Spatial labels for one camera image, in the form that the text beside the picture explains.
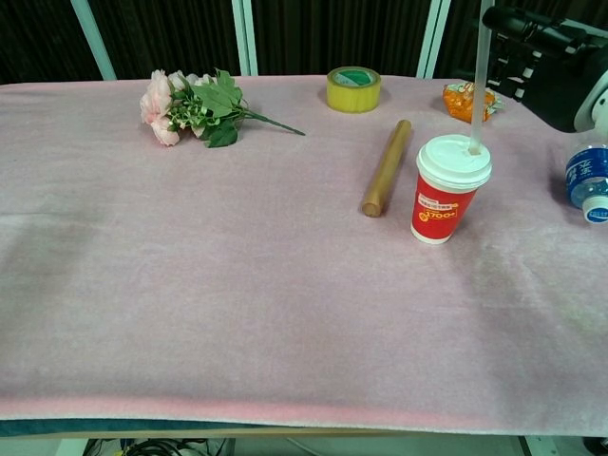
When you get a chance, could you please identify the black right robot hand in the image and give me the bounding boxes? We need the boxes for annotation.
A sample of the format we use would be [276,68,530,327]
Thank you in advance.
[482,5,608,134]

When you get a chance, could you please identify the white straw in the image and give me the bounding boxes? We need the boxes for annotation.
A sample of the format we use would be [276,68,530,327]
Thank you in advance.
[467,0,491,157]

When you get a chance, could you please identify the red white drink cup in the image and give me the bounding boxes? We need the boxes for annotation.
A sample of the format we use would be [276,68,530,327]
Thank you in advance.
[410,134,493,246]

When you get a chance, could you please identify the clear bottle blue label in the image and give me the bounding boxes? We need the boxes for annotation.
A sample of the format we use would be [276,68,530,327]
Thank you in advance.
[564,140,608,224]

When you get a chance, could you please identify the orange snack packet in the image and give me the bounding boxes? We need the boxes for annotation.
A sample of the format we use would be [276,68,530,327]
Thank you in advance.
[442,81,504,124]

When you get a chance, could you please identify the wooden rolling pin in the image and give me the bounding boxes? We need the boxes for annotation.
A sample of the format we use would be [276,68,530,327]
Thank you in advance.
[360,119,413,219]

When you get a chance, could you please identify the yellow packing tape roll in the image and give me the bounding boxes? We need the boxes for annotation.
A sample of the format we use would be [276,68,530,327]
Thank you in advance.
[325,66,383,114]

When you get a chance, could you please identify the pink artificial flower bouquet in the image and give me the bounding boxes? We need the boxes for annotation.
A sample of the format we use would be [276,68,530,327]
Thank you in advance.
[139,68,306,148]

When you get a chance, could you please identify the pink table cloth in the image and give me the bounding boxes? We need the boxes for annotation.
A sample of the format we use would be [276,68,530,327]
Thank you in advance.
[0,75,608,436]

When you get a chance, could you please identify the white partition post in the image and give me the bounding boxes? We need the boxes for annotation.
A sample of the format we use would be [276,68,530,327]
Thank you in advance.
[231,0,259,77]
[416,0,452,80]
[69,0,118,81]

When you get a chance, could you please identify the black floor cable bundle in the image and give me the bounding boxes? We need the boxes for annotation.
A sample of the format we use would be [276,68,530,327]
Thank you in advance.
[85,436,234,456]

